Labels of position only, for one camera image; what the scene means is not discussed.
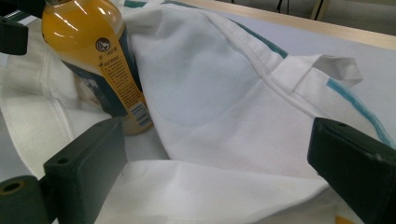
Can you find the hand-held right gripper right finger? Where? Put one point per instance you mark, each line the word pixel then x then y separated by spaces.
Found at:
pixel 358 168

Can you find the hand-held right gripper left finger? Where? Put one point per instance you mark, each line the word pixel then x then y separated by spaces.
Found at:
pixel 84 168

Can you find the orange juice bottle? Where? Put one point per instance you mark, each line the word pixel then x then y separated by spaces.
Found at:
pixel 84 40

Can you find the white printed tote bag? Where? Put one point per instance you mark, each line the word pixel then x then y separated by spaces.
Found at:
pixel 218 109

